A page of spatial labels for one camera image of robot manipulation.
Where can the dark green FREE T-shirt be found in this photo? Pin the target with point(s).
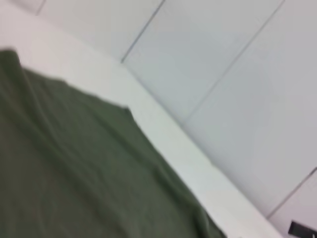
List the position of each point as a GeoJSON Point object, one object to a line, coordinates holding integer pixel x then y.
{"type": "Point", "coordinates": [74, 173]}

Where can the small black blurred object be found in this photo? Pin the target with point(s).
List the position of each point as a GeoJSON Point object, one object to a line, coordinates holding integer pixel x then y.
{"type": "Point", "coordinates": [297, 228]}

